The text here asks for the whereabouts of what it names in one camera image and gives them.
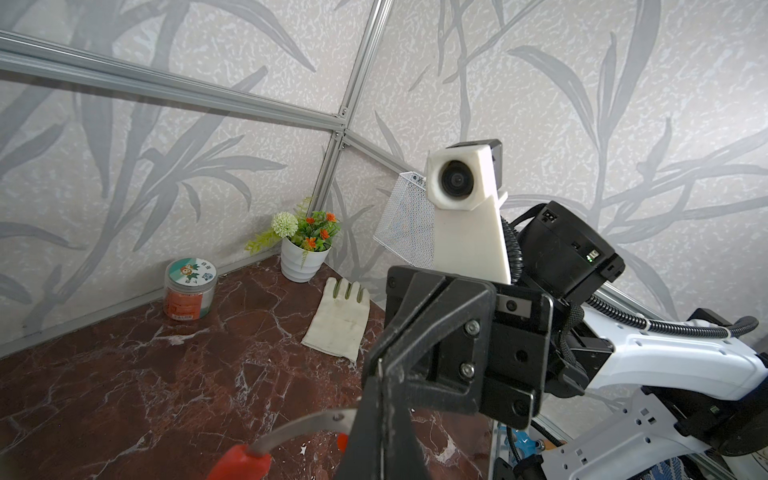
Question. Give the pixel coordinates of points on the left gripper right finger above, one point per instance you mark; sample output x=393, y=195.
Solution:
x=403, y=457

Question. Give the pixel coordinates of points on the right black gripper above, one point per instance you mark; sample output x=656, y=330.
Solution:
x=463, y=345

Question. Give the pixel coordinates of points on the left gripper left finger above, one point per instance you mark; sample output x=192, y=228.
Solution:
x=362, y=457

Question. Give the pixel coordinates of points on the metal keyring with red handle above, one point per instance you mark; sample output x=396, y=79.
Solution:
x=253, y=461

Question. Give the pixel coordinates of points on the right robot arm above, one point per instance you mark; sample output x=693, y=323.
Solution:
x=698, y=387

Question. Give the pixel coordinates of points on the cream work glove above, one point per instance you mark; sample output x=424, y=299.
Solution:
x=341, y=319

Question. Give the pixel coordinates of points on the white pot with flowers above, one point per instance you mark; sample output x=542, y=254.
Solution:
x=305, y=238

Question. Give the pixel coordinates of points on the white wire mesh basket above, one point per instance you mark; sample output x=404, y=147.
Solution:
x=407, y=224

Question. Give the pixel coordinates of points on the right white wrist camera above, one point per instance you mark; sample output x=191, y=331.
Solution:
x=462, y=183

